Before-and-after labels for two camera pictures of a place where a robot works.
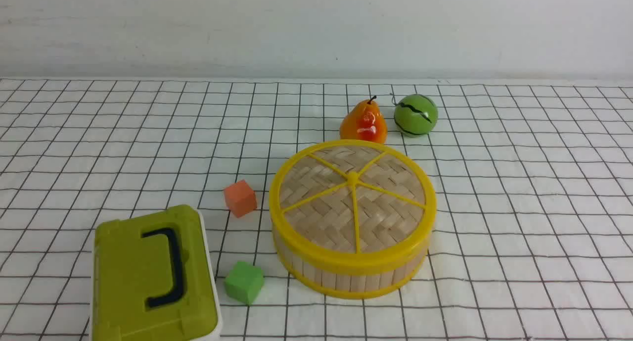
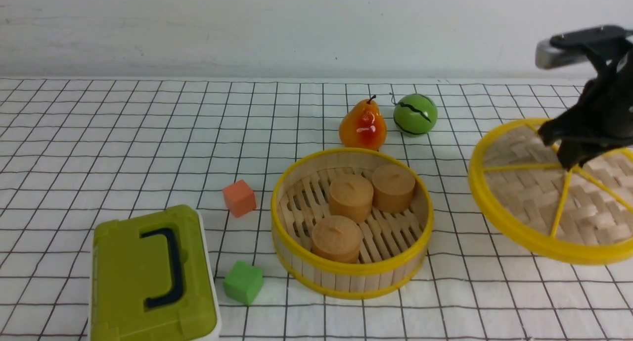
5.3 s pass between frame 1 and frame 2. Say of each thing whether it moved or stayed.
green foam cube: stayed
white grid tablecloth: stayed
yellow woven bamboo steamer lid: moved
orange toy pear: stayed
